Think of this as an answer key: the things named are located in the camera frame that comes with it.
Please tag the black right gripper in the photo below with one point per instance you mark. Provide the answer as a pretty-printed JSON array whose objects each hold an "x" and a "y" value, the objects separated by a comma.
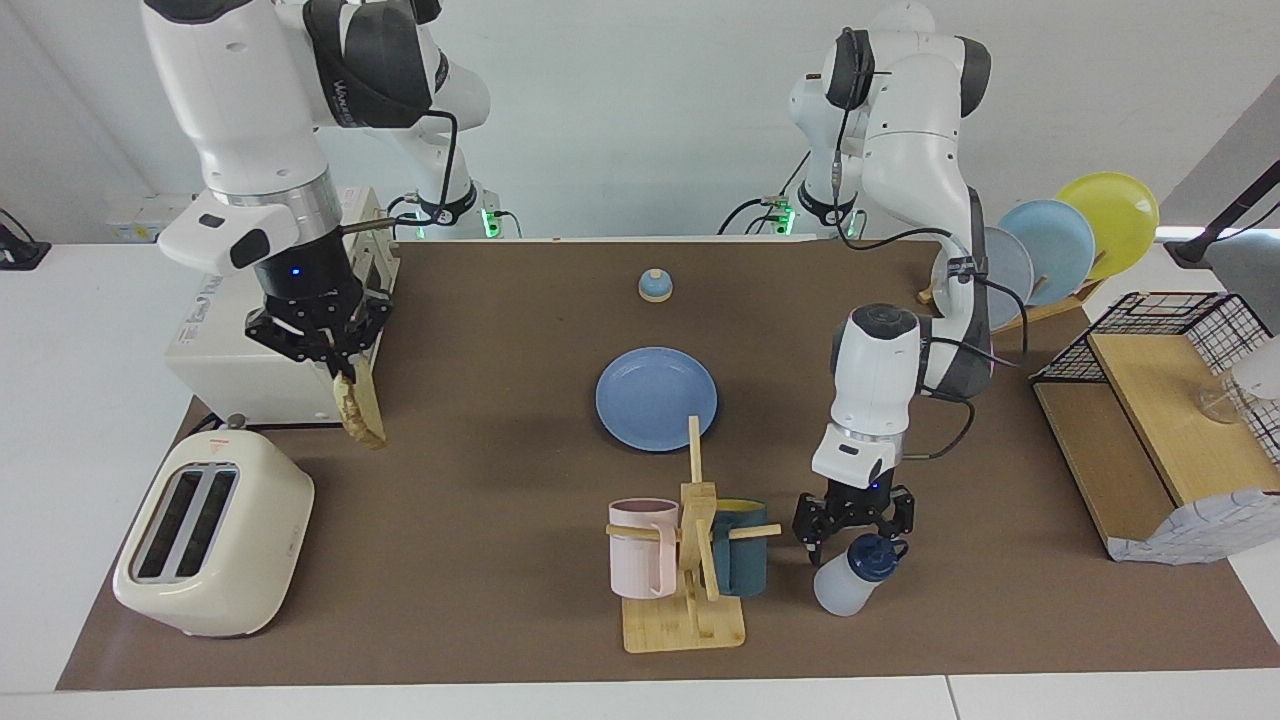
[{"x": 305, "y": 300}]

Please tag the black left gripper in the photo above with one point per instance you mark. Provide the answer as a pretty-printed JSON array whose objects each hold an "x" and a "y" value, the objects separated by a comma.
[{"x": 855, "y": 505}]

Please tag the toasted bread slice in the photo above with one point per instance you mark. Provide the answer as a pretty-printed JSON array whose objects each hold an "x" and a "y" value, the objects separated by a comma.
[{"x": 362, "y": 410}]

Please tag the translucent seasoning bottle blue cap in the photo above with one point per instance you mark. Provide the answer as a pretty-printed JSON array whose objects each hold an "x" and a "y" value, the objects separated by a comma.
[{"x": 845, "y": 590}]

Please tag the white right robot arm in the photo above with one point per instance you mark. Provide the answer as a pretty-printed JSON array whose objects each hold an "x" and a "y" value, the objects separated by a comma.
[{"x": 240, "y": 110}]

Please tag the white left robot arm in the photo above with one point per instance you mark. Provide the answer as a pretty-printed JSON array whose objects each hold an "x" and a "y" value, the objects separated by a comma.
[{"x": 905, "y": 150}]

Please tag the blue round plate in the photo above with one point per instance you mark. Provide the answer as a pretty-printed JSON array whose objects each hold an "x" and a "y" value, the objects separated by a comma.
[{"x": 650, "y": 395}]

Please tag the grey-blue plate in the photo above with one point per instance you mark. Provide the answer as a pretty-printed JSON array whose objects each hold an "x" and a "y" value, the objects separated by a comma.
[{"x": 1010, "y": 275}]

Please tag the light blue plate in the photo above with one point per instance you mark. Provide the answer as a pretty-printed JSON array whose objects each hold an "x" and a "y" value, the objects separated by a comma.
[{"x": 1055, "y": 250}]

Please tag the yellow plate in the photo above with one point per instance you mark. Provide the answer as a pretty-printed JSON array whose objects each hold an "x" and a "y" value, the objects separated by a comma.
[{"x": 1115, "y": 215}]

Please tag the teal mug yellow inside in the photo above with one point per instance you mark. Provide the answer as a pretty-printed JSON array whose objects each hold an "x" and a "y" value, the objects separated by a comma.
[{"x": 745, "y": 565}]

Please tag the white toaster oven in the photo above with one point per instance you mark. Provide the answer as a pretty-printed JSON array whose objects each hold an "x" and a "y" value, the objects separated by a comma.
[{"x": 215, "y": 375}]

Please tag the brown table mat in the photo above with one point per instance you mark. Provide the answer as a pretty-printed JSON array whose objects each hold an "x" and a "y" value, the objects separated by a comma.
[{"x": 480, "y": 500}]

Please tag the cream two-slot toaster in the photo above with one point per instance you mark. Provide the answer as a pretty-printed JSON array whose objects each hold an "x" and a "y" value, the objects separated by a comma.
[{"x": 260, "y": 540}]

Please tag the wooden mug rack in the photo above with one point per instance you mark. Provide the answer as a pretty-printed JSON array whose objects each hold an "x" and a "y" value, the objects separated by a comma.
[{"x": 685, "y": 625}]

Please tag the pink mug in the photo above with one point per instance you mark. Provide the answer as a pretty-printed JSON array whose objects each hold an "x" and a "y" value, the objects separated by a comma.
[{"x": 640, "y": 565}]

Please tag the white power strip box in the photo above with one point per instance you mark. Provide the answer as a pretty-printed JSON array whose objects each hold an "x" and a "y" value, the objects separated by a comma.
[{"x": 140, "y": 225}]

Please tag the wooden dish rack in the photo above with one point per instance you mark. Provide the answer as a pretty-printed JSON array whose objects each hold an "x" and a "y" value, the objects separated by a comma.
[{"x": 1050, "y": 308}]

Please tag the small blue lid wooden knob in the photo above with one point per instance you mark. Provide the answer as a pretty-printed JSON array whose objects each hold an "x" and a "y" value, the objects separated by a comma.
[{"x": 655, "y": 288}]

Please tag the white grid-pattern cloth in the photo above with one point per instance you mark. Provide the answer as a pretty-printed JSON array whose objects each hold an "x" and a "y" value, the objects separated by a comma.
[{"x": 1190, "y": 530}]

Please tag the clear glass cup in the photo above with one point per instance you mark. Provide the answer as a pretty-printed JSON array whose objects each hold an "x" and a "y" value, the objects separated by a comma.
[{"x": 1220, "y": 400}]

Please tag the white rounded object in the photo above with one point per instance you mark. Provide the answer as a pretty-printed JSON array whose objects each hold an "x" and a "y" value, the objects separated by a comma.
[{"x": 1262, "y": 370}]

